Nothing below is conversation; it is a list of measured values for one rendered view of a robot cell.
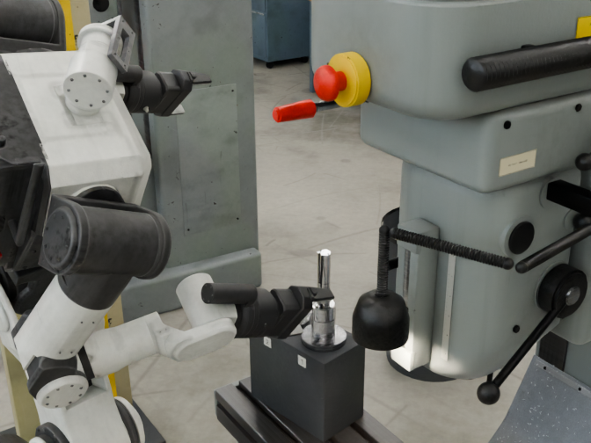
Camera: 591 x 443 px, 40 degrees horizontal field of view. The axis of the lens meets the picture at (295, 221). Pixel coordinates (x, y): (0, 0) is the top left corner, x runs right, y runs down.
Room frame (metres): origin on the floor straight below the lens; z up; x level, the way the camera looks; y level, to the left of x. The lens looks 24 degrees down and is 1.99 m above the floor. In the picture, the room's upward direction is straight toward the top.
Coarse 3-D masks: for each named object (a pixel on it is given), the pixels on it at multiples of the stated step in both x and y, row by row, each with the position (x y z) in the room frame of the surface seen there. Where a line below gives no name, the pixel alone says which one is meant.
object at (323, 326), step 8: (312, 312) 1.36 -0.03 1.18; (312, 320) 1.36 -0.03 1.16; (320, 320) 1.35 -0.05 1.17; (328, 320) 1.35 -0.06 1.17; (312, 328) 1.36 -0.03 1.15; (320, 328) 1.35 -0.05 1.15; (328, 328) 1.35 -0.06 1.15; (312, 336) 1.36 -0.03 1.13; (320, 336) 1.35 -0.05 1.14; (328, 336) 1.35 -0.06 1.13
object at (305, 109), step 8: (288, 104) 0.97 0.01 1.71; (296, 104) 0.97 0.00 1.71; (304, 104) 0.97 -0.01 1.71; (312, 104) 0.97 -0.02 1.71; (320, 104) 0.99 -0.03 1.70; (328, 104) 0.99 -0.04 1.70; (336, 104) 1.00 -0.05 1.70; (280, 112) 0.95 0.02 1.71; (288, 112) 0.95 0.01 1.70; (296, 112) 0.96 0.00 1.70; (304, 112) 0.96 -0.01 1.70; (312, 112) 0.97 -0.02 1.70; (280, 120) 0.95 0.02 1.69; (288, 120) 0.96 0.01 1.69
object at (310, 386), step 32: (256, 352) 1.42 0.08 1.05; (288, 352) 1.35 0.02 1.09; (320, 352) 1.32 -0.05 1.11; (352, 352) 1.34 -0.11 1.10; (256, 384) 1.43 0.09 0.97; (288, 384) 1.35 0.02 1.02; (320, 384) 1.29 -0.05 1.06; (352, 384) 1.34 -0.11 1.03; (288, 416) 1.35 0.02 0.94; (320, 416) 1.29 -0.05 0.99; (352, 416) 1.34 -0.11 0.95
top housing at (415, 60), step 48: (336, 0) 0.93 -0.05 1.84; (384, 0) 0.86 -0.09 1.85; (432, 0) 0.82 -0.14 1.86; (480, 0) 0.82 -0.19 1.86; (528, 0) 0.85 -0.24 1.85; (576, 0) 0.90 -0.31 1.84; (336, 48) 0.93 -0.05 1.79; (384, 48) 0.85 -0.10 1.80; (432, 48) 0.81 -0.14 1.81; (480, 48) 0.82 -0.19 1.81; (384, 96) 0.85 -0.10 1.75; (432, 96) 0.81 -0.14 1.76; (480, 96) 0.82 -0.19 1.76; (528, 96) 0.87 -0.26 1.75
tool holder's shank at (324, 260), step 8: (320, 256) 1.36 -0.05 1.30; (328, 256) 1.36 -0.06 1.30; (320, 264) 1.36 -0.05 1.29; (328, 264) 1.36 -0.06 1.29; (320, 272) 1.36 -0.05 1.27; (328, 272) 1.36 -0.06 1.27; (320, 280) 1.36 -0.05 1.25; (328, 280) 1.36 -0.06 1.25; (328, 288) 1.36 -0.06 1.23; (320, 304) 1.36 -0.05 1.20; (328, 304) 1.36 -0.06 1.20
